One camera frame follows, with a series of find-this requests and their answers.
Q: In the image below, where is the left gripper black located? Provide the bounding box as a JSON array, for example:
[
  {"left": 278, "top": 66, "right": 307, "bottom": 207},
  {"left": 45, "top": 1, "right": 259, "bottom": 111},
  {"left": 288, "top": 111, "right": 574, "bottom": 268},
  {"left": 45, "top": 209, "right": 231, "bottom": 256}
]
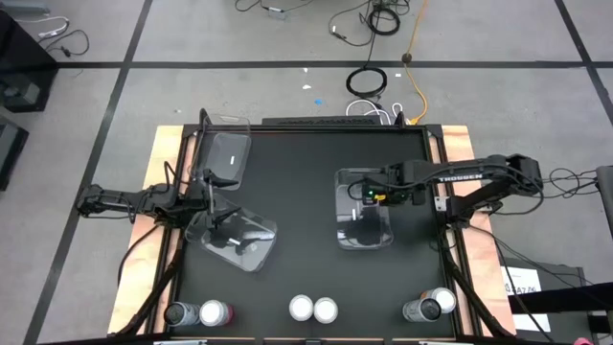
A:
[{"left": 188, "top": 170, "right": 243, "bottom": 229}]

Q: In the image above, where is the clear plastic bin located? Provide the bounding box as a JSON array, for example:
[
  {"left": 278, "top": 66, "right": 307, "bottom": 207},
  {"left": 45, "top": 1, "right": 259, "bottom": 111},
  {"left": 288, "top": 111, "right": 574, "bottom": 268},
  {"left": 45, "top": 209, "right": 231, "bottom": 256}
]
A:
[
  {"left": 190, "top": 113, "right": 253, "bottom": 192},
  {"left": 333, "top": 167, "right": 395, "bottom": 251},
  {"left": 184, "top": 194, "right": 279, "bottom": 273}
]

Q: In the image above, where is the red soda can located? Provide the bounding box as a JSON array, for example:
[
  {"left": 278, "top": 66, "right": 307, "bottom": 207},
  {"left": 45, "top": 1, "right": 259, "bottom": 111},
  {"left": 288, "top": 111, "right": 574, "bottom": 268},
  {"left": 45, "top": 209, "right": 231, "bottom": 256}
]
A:
[
  {"left": 198, "top": 299, "right": 236, "bottom": 328},
  {"left": 288, "top": 293, "right": 315, "bottom": 322}
]

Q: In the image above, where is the white-capped bottle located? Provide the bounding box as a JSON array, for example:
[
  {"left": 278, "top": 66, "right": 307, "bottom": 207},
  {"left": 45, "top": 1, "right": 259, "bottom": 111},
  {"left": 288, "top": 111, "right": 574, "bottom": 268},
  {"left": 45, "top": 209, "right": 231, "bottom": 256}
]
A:
[{"left": 420, "top": 286, "right": 458, "bottom": 315}]

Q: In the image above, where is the orange soda can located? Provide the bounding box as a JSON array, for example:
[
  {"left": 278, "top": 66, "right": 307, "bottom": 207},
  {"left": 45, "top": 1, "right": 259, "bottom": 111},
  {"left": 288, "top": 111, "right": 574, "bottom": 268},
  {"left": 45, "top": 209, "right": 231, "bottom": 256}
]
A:
[{"left": 312, "top": 296, "right": 340, "bottom": 325}]

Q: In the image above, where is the wooden base board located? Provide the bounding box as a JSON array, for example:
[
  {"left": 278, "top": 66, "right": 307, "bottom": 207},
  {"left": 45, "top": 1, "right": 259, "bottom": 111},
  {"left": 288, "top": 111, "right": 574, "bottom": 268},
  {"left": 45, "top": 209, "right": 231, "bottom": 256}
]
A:
[{"left": 107, "top": 125, "right": 518, "bottom": 336}]

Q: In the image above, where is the black power strip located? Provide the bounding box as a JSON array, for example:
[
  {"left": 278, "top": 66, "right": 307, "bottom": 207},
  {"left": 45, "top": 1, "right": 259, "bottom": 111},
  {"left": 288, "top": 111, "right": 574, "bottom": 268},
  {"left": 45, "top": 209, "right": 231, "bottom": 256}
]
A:
[{"left": 261, "top": 115, "right": 377, "bottom": 127}]

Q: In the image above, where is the white paper sheet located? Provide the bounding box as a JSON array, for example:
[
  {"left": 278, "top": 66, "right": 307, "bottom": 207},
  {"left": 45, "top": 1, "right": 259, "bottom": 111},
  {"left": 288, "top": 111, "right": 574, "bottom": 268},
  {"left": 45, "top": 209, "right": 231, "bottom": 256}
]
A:
[{"left": 500, "top": 265, "right": 552, "bottom": 334}]

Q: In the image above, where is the grey cabinet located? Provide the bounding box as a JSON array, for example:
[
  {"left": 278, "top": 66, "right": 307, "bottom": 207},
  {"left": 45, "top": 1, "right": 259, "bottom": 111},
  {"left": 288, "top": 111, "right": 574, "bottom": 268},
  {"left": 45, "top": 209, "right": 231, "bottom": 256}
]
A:
[{"left": 500, "top": 258, "right": 613, "bottom": 345}]

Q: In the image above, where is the black beam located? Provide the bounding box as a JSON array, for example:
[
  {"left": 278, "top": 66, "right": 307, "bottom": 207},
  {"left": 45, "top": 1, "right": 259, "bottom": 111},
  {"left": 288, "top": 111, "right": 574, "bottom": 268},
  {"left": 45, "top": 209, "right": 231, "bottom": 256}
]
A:
[{"left": 507, "top": 281, "right": 613, "bottom": 315}]

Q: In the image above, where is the black case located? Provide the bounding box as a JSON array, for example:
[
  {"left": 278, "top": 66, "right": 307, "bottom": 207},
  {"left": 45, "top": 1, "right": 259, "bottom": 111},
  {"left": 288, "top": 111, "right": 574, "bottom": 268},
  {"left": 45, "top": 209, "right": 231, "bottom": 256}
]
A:
[{"left": 0, "top": 114, "right": 30, "bottom": 192}]

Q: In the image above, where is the black cabinet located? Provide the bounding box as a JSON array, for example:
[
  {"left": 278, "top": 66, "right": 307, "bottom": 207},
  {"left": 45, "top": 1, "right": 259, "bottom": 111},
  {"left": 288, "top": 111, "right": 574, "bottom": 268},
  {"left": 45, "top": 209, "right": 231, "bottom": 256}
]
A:
[{"left": 0, "top": 9, "right": 59, "bottom": 114}]

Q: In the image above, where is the white cable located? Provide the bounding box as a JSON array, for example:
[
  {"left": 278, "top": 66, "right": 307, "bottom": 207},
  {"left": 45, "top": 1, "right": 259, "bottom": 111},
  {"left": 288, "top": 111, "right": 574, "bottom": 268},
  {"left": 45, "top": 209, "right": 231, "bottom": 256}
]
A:
[
  {"left": 16, "top": 15, "right": 71, "bottom": 39},
  {"left": 345, "top": 99, "right": 406, "bottom": 125}
]

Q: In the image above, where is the black aluminium table frame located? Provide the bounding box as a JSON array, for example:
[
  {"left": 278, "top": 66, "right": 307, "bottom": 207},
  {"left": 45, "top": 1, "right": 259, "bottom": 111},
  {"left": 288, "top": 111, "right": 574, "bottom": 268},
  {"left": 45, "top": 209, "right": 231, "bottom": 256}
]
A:
[{"left": 114, "top": 107, "right": 513, "bottom": 339}]

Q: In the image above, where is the coiled black cable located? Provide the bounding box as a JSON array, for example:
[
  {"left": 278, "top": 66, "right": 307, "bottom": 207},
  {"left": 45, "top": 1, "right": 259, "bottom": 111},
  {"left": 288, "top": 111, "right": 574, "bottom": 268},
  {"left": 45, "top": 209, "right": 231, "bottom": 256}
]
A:
[
  {"left": 345, "top": 65, "right": 388, "bottom": 100},
  {"left": 366, "top": 5, "right": 401, "bottom": 37}
]

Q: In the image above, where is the orange cable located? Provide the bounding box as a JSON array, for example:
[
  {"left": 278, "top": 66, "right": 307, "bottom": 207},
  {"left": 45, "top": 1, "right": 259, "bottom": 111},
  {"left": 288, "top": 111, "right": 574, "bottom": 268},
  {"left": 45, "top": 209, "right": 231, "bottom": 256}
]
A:
[{"left": 400, "top": 0, "right": 430, "bottom": 126}]

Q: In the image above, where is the thin black cable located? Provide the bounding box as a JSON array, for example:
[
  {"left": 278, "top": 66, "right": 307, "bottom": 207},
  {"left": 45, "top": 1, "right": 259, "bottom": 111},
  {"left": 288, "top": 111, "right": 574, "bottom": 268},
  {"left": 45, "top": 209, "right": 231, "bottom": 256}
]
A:
[{"left": 37, "top": 29, "right": 91, "bottom": 58}]

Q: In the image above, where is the grey post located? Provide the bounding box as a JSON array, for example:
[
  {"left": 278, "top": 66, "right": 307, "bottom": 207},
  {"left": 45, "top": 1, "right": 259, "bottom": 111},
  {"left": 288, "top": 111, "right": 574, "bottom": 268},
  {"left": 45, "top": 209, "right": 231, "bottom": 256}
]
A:
[{"left": 595, "top": 165, "right": 613, "bottom": 226}]

